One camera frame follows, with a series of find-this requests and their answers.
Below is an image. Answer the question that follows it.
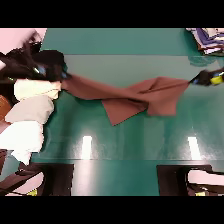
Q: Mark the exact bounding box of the white garment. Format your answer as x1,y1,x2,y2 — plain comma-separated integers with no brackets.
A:
0,120,46,166

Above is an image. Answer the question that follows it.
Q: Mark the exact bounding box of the cream garment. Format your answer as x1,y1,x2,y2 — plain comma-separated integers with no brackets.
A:
13,78,63,102

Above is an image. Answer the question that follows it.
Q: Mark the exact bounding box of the orange-brown garment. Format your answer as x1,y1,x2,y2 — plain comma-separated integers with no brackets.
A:
0,94,13,122

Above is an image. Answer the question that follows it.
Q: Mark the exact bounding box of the brown shirt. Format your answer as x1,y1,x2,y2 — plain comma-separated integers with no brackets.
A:
61,73,192,127

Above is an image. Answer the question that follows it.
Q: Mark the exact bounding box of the heap of clothes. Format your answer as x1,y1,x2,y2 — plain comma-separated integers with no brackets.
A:
185,27,224,57

